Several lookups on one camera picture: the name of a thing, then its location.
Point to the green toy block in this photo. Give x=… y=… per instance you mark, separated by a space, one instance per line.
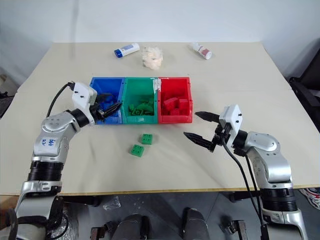
x=132 y=110
x=141 y=106
x=146 y=113
x=137 y=150
x=147 y=138

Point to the black table frame bar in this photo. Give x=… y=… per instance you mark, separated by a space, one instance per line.
x=243 y=196
x=80 y=200

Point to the white bottle with blue cap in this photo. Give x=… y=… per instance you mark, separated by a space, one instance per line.
x=126 y=49

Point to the dark rounded shape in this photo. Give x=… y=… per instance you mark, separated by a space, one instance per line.
x=196 y=223
x=132 y=227

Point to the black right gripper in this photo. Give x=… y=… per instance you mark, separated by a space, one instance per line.
x=221 y=136

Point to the clear plastic bag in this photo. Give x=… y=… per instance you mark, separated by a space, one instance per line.
x=112 y=203

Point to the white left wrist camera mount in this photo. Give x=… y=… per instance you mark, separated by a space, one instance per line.
x=82 y=96

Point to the blue plastic bin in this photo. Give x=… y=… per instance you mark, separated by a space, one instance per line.
x=107 y=86

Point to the black chair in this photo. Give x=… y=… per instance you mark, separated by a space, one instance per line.
x=306 y=85

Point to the red plastic bin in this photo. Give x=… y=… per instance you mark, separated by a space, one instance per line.
x=175 y=86

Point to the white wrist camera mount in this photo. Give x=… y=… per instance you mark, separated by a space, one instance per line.
x=233 y=120
x=82 y=96

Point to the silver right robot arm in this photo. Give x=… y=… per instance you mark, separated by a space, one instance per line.
x=272 y=160

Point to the white tape strip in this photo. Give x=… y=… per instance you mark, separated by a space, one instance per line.
x=157 y=86

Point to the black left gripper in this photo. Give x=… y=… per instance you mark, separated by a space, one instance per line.
x=98 y=112

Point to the white bottle with red label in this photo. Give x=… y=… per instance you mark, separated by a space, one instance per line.
x=202 y=50

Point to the colourful printed cloth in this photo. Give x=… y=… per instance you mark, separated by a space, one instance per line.
x=311 y=196

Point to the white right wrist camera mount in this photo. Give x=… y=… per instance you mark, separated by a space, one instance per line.
x=233 y=120

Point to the blue toy block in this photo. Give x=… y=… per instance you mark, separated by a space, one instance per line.
x=111 y=100

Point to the dark equipment pile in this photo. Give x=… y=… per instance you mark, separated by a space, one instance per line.
x=6 y=97

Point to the green plastic bin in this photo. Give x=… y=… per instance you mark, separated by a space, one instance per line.
x=138 y=86

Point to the dark metal bracket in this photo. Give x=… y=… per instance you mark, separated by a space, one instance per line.
x=233 y=229
x=102 y=231

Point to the red toy block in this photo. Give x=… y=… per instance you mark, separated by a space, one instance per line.
x=183 y=102
x=170 y=103

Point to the crumpled white cloth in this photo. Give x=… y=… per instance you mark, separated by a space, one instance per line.
x=151 y=58

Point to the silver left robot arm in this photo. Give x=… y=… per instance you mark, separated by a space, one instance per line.
x=51 y=140

